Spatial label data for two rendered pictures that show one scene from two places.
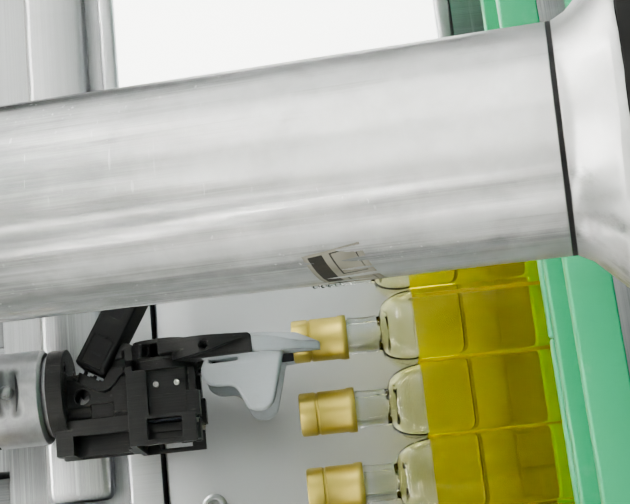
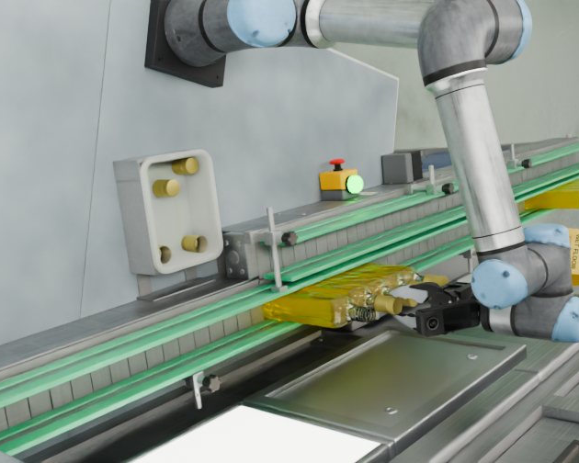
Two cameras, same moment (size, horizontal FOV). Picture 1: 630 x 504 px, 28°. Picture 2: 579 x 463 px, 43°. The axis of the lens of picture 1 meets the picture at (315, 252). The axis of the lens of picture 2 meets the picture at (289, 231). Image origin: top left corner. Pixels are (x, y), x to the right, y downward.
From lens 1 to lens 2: 165 cm
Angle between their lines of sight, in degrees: 91
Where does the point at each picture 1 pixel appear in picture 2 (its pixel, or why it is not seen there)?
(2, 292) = not seen: hidden behind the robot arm
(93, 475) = (513, 373)
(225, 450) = (453, 364)
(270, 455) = (437, 359)
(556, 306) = (315, 267)
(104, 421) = not seen: hidden behind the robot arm
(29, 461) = (540, 394)
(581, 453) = (347, 255)
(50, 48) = not seen: outside the picture
